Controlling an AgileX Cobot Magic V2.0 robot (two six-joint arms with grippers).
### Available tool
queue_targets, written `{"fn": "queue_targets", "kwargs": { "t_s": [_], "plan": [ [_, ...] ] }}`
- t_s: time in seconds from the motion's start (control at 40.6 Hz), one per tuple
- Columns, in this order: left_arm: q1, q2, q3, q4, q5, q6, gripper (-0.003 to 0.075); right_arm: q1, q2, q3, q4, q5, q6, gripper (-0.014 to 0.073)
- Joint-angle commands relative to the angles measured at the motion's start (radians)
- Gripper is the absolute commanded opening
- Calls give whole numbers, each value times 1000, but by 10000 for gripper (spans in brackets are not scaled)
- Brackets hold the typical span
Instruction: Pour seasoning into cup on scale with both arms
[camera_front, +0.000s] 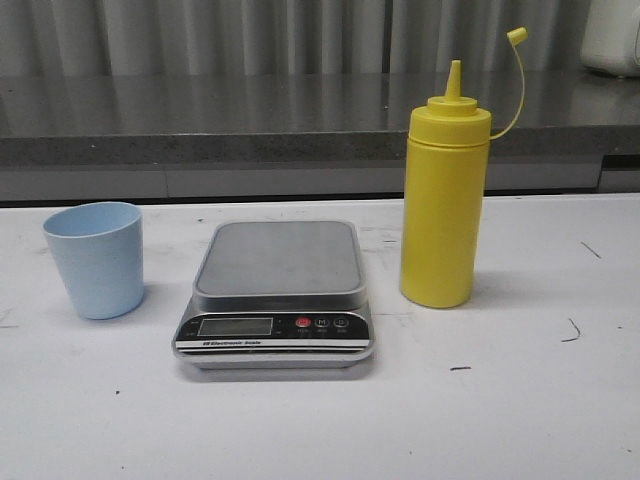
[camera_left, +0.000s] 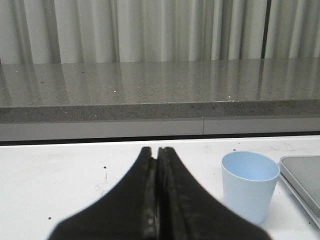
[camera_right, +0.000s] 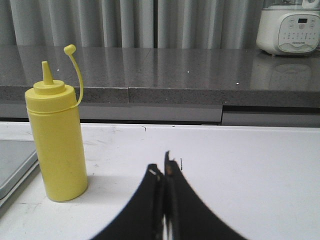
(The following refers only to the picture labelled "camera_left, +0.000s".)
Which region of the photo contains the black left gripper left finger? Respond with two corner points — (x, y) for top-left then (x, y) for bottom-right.
(49, 147), (159, 240)

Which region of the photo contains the white pleated curtain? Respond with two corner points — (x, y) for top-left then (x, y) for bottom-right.
(0, 0), (320, 64)

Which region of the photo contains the light blue plastic cup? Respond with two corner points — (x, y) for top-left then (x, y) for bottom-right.
(221, 151), (280, 225)

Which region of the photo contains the silver digital kitchen scale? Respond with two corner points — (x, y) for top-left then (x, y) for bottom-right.
(278, 155), (320, 227)

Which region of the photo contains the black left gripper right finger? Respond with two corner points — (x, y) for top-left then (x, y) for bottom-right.
(157, 147), (270, 240)

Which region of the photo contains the grey stone counter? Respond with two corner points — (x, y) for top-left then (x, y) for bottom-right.
(0, 58), (320, 142)

